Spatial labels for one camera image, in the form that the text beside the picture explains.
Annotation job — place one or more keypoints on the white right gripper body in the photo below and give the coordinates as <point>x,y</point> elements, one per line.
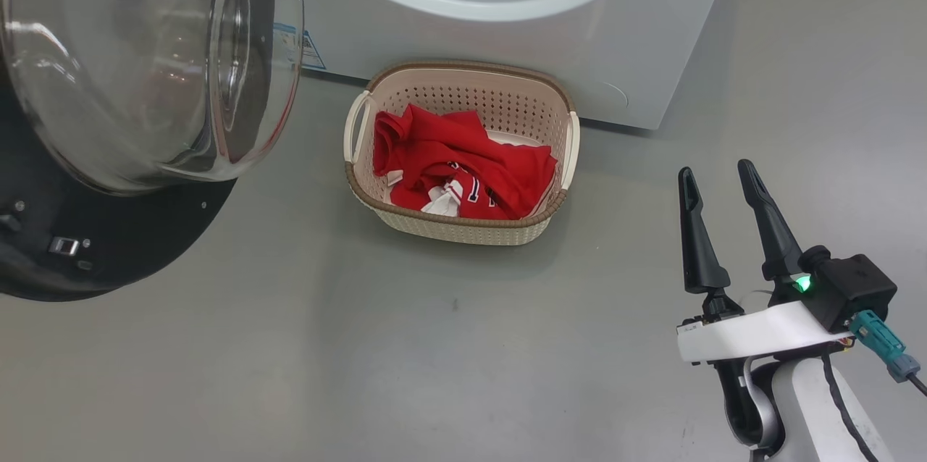
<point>760,335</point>

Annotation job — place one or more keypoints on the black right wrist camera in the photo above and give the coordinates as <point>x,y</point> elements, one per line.
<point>854,288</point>

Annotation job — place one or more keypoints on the white washing machine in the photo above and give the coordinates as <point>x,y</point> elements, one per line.
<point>579,35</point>

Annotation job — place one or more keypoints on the cream perforated laundry basket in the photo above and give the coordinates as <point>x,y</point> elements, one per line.
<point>463,230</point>

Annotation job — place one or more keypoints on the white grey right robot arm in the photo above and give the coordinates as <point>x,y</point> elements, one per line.
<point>811,411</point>

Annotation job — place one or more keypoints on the round glass washing machine door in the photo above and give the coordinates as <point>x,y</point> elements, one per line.
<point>108,85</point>

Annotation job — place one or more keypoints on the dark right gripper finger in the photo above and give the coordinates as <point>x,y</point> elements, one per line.
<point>778,245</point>
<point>701,259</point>

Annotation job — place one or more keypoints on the blue white energy label sticker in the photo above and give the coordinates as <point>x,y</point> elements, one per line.
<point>313,53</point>

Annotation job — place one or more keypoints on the red and white jersey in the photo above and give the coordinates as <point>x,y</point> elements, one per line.
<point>449,150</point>

